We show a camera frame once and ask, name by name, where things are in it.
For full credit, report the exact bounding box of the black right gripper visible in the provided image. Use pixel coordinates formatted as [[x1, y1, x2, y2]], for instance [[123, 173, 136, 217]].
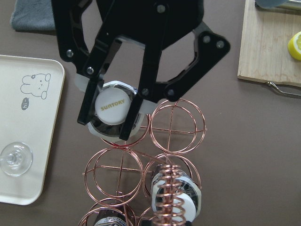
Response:
[[51, 0, 230, 102]]

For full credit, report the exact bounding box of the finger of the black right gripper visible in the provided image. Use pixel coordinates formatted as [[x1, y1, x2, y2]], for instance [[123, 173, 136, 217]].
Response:
[[119, 94, 143, 141], [77, 79, 104, 125]]

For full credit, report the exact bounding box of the tea bottle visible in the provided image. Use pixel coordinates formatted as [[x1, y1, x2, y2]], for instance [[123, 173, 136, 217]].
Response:
[[87, 81, 137, 143], [94, 207, 127, 226], [151, 165, 202, 226]]

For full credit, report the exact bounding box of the copper wire bottle basket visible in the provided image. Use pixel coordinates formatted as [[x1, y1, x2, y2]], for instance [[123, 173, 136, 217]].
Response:
[[79, 99, 207, 226]]

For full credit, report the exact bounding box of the tea bottle front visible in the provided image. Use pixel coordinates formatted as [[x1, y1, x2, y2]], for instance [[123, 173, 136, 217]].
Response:
[[151, 165, 202, 226]]

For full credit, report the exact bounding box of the tea bottle back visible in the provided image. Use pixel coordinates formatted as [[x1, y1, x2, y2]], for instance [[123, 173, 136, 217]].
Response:
[[94, 207, 127, 226]]

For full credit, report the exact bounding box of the grey folded cloth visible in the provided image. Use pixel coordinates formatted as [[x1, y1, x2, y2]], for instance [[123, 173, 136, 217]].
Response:
[[10, 0, 55, 32]]

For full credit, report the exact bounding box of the cream rabbit tray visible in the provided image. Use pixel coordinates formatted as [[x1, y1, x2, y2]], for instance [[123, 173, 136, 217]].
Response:
[[0, 55, 65, 205]]

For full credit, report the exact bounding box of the clear wine glass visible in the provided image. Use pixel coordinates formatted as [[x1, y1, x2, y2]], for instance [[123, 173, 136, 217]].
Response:
[[0, 142, 33, 177]]

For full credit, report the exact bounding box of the wooden cutting board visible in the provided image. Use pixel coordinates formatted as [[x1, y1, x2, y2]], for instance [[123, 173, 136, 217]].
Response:
[[238, 0, 301, 98]]

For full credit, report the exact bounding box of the half lemon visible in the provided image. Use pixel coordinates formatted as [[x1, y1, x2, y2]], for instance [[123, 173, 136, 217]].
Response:
[[287, 32, 301, 61]]

